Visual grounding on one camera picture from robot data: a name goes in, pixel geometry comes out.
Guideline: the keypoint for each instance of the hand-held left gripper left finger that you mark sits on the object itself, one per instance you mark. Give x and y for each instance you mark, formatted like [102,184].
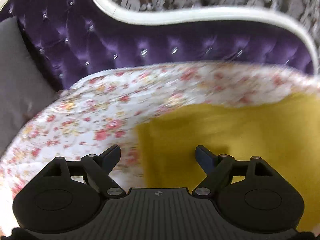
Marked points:
[112,155]

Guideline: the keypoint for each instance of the grey cushion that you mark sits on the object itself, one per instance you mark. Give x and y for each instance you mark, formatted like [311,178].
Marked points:
[15,80]

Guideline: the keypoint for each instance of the purple tufted sofa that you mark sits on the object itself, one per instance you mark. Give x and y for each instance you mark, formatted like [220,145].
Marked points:
[150,45]

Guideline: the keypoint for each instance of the mustard yellow sweater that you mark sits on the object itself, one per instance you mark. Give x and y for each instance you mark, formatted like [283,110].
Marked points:
[237,130]

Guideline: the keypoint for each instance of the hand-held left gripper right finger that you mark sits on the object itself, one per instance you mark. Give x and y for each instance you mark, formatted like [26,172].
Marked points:
[205,158]

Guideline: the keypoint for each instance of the floral print blanket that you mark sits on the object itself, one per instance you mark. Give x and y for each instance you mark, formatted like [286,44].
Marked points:
[87,110]

